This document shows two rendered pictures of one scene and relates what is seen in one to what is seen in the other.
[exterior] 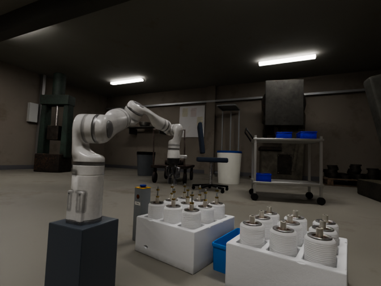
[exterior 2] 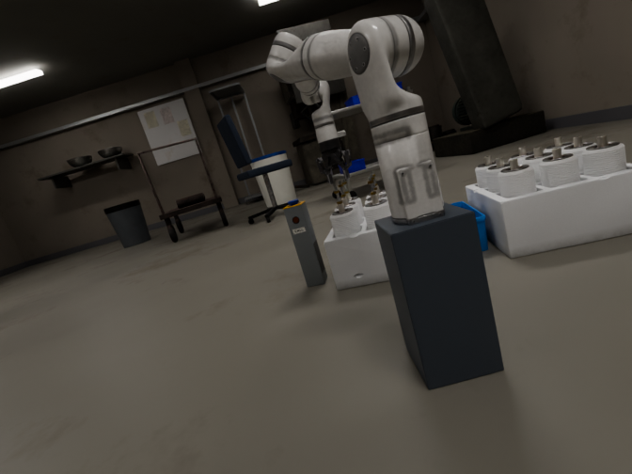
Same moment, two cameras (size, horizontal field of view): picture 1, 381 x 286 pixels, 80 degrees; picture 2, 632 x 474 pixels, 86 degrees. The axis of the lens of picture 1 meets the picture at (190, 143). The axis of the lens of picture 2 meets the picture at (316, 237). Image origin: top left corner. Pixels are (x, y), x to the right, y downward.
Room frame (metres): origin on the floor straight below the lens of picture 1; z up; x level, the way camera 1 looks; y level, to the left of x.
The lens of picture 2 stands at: (0.24, 0.72, 0.45)
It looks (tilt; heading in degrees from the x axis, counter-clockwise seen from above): 12 degrees down; 338
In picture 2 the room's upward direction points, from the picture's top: 17 degrees counter-clockwise
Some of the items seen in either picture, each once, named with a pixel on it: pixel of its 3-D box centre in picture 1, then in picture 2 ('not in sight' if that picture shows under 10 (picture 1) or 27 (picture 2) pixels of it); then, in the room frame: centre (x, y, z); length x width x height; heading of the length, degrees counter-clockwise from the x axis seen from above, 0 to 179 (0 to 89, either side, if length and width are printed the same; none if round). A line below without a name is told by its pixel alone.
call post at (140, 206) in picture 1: (141, 213); (306, 244); (1.41, 0.28, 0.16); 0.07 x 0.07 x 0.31; 53
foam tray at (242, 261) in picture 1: (289, 263); (545, 203); (0.96, -0.42, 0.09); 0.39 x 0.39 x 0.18; 55
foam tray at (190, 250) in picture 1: (186, 232); (387, 238); (1.29, 0.00, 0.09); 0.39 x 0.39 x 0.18; 53
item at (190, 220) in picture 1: (190, 229); not in sight; (1.12, -0.02, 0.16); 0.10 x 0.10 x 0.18
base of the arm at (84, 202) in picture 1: (87, 192); (407, 169); (0.72, 0.31, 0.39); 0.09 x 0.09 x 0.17; 65
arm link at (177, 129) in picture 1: (175, 136); (321, 103); (1.36, 0.09, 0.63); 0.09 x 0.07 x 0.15; 53
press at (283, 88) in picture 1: (276, 129); (310, 108); (5.93, -2.25, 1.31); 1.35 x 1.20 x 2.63; 65
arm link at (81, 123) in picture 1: (90, 141); (386, 75); (0.72, 0.32, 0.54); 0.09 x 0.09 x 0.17; 89
